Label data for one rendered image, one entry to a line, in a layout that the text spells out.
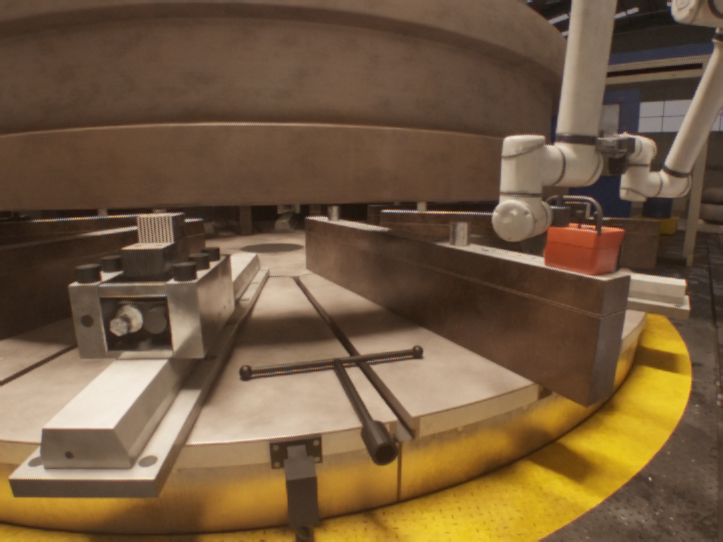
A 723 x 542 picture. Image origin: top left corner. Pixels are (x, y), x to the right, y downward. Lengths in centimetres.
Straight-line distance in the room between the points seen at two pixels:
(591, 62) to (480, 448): 110
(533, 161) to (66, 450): 112
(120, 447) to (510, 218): 92
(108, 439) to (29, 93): 143
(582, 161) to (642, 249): 274
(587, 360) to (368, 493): 73
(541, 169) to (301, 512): 89
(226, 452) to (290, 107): 116
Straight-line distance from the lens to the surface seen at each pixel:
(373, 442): 100
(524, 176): 89
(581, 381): 131
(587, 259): 124
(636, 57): 656
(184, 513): 130
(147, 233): 137
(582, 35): 101
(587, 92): 99
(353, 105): 165
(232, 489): 123
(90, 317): 127
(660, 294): 246
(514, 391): 136
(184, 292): 115
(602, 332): 126
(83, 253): 237
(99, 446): 100
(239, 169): 144
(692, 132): 165
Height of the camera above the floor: 93
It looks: 12 degrees down
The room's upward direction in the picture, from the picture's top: straight up
